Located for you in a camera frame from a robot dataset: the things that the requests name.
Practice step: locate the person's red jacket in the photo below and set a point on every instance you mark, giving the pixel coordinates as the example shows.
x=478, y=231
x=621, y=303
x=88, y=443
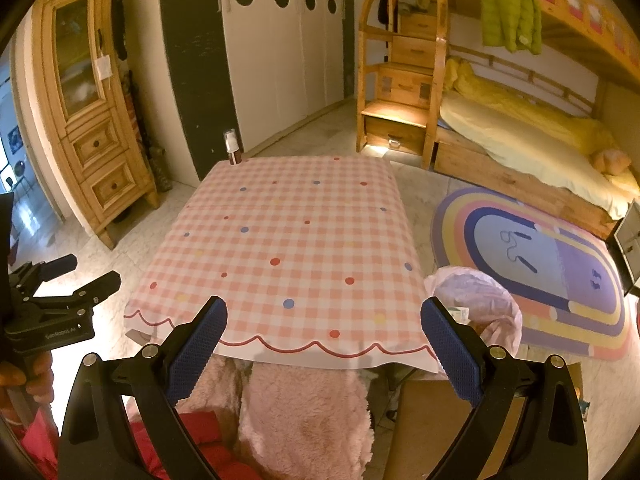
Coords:
x=200, y=445

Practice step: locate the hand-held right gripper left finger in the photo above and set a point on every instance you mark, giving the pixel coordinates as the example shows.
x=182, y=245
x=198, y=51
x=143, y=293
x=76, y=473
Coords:
x=200, y=352

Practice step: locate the wooden stair drawer unit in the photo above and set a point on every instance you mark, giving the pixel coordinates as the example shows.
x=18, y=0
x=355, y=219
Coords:
x=400, y=90

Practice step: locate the white paper tag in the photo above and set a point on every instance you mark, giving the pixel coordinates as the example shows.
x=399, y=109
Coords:
x=102, y=67

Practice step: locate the yellow blanket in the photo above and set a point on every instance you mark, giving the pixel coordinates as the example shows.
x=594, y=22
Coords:
x=525, y=110

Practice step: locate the wooden bunk bed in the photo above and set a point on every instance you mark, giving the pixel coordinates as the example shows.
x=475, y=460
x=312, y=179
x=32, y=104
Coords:
x=500, y=175

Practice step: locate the tan plush toy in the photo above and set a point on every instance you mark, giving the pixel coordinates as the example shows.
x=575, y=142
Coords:
x=612, y=161

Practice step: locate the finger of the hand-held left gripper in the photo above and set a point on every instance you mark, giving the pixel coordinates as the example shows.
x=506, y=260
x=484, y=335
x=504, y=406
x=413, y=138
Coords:
x=102, y=285
x=55, y=265

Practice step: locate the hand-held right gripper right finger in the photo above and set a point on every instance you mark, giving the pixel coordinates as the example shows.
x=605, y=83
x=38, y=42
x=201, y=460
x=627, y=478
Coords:
x=450, y=352

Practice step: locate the dark table leg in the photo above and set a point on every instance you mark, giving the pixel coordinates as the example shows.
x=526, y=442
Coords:
x=390, y=390

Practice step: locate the small monitor on stand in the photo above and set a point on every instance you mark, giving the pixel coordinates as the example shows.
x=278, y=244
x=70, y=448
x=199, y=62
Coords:
x=629, y=240

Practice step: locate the wooden glass door cabinet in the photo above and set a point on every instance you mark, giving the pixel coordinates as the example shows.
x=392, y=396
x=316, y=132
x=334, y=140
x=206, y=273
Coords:
x=95, y=150

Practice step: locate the cardboard box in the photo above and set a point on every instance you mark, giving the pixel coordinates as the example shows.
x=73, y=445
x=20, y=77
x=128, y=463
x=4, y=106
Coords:
x=420, y=430

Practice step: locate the person's left forearm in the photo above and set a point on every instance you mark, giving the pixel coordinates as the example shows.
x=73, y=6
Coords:
x=40, y=445

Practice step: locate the brown white spray bottle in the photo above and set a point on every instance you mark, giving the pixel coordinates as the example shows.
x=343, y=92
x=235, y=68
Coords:
x=232, y=147

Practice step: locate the white wardrobe with round holes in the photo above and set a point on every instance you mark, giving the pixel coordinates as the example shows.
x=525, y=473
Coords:
x=280, y=60

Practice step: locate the black chalkboard panel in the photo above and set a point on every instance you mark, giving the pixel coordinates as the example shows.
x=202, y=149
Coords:
x=200, y=70

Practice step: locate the person's left hand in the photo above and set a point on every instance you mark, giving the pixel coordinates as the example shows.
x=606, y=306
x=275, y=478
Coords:
x=40, y=380

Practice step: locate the cream mattress sheet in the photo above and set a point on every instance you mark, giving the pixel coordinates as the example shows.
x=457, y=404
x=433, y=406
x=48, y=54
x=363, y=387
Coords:
x=525, y=152

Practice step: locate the pink fluffy blanket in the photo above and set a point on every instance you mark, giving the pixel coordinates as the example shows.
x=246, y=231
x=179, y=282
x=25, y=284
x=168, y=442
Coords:
x=305, y=420

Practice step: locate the green puffer jacket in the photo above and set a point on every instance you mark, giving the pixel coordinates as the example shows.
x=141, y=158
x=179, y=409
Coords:
x=510, y=10

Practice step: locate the rainbow oval rug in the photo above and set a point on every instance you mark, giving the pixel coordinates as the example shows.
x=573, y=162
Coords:
x=540, y=270

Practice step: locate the yellow pillow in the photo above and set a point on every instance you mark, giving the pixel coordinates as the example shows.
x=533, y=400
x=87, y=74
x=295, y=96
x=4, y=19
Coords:
x=624, y=180

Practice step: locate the dark patterned leaning roll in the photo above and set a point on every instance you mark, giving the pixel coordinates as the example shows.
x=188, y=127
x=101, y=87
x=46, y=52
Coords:
x=150, y=150

